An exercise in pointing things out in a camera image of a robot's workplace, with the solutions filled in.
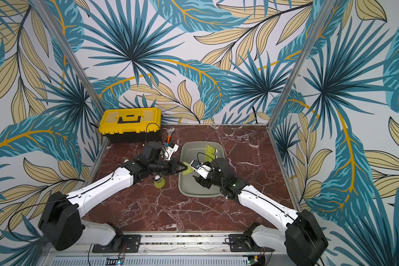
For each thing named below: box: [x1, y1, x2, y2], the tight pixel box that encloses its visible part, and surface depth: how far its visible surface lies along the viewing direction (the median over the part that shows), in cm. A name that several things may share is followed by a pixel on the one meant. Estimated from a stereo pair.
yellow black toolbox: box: [98, 107, 162, 144], surface depth 100 cm
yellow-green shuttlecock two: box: [204, 144, 219, 156], surface depth 105 cm
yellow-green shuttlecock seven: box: [153, 175, 166, 189], surface depth 91 cm
